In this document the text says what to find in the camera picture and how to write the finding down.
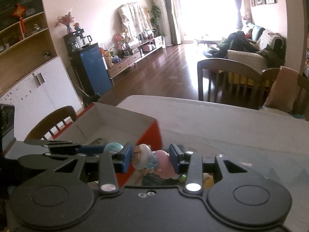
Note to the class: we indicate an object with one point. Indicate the teal round toy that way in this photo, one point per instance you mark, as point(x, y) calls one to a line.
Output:
point(113, 147)

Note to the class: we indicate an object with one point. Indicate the long wooden TV console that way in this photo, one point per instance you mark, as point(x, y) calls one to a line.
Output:
point(130, 57)

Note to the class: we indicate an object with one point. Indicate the white sideboard cabinet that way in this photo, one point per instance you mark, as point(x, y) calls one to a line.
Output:
point(40, 93)

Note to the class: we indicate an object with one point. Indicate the pink flowers in vase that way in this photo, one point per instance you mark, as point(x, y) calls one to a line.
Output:
point(65, 20)

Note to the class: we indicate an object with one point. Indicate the dark wooden dining chair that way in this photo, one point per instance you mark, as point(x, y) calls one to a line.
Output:
point(228, 82)

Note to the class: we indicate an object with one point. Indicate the blue cabinet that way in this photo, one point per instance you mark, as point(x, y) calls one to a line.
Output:
point(91, 70)

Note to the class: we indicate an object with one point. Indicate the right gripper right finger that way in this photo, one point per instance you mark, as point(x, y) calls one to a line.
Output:
point(193, 165)

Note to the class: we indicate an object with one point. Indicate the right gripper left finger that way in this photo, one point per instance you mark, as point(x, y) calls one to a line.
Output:
point(111, 169)

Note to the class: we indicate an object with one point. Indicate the red chinese knot ornament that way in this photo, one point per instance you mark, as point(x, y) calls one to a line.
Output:
point(19, 12)

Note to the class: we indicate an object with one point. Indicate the sofa with blankets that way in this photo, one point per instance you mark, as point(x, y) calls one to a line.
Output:
point(253, 46)

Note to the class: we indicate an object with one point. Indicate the wooden chair left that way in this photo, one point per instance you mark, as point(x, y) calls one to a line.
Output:
point(53, 124)

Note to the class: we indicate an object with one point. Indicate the pink white doll figurine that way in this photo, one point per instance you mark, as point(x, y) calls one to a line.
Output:
point(154, 162)

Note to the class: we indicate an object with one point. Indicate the coffee maker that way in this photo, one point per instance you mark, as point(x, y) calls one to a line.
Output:
point(76, 40)

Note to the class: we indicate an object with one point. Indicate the white standing air conditioner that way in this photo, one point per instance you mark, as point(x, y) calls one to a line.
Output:
point(164, 22)

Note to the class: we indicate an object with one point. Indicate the red cardboard box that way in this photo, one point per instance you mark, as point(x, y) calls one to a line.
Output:
point(112, 124)

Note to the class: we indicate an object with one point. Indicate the wooden wall shelf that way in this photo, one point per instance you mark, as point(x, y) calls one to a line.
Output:
point(26, 41)

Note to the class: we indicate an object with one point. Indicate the chair with pink cloth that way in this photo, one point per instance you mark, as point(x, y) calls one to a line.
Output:
point(285, 92)

